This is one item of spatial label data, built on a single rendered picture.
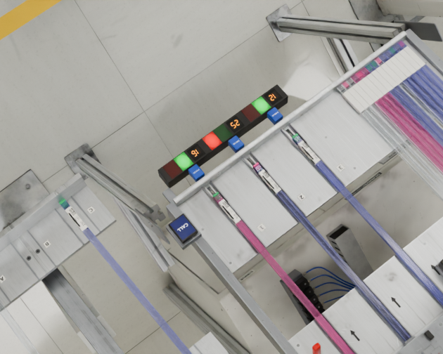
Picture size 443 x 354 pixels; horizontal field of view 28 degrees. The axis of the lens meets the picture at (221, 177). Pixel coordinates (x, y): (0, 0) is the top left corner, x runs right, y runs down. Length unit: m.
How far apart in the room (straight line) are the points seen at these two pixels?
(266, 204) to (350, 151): 0.22
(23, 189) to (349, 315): 1.09
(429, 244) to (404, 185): 0.41
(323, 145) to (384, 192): 0.35
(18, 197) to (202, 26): 0.73
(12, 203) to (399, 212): 1.06
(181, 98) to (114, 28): 0.29
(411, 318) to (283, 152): 0.45
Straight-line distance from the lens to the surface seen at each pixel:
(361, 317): 1.83
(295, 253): 2.16
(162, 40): 2.59
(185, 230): 1.83
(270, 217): 1.88
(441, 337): 1.78
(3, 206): 2.54
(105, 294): 2.69
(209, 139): 1.96
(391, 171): 2.25
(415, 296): 1.86
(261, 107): 1.99
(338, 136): 1.96
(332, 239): 2.17
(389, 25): 2.23
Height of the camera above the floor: 2.44
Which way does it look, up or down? 64 degrees down
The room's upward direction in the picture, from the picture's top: 117 degrees clockwise
